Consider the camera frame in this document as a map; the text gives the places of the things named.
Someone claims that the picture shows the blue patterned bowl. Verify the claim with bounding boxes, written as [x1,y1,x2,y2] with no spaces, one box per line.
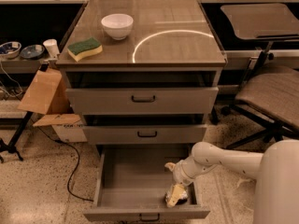
[0,41,21,60]

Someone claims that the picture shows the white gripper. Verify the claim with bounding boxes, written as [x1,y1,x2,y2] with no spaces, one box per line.
[164,158,204,208]

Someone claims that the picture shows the brown cardboard box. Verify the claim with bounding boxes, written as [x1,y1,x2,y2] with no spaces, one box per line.
[18,68,80,127]

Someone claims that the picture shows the middle grey drawer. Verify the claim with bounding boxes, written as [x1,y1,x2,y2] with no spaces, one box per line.
[83,114,206,145]

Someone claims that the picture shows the white paper cup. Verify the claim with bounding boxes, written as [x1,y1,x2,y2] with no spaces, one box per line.
[43,39,60,59]

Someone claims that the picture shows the black power cable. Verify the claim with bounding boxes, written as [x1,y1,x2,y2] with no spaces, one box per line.
[29,118,94,203]

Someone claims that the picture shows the bottom grey drawer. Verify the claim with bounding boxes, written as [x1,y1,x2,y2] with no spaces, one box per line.
[84,144,209,222]

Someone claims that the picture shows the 7up can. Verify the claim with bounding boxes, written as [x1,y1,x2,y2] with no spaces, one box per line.
[164,188,190,205]

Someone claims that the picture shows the grey drawer cabinet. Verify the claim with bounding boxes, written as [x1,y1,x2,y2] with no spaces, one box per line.
[55,0,228,151]

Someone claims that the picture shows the green yellow sponge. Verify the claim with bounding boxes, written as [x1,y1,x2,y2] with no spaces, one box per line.
[67,37,103,62]

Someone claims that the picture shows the grey office chair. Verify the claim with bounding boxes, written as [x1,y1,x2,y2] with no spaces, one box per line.
[221,3,299,149]

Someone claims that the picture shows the grey drawer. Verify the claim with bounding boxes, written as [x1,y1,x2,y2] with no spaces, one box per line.
[83,114,206,145]
[66,71,218,115]
[84,144,209,222]

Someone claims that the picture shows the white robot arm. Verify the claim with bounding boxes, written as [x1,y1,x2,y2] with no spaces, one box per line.
[165,139,299,224]

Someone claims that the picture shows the top grey drawer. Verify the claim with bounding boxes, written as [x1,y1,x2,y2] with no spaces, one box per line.
[66,71,218,115]

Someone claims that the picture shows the white printed cardboard box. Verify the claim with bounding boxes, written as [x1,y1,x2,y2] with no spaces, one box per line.
[52,120,87,143]

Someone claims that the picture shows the white ceramic bowl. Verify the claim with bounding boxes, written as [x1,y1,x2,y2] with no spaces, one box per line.
[101,13,134,40]

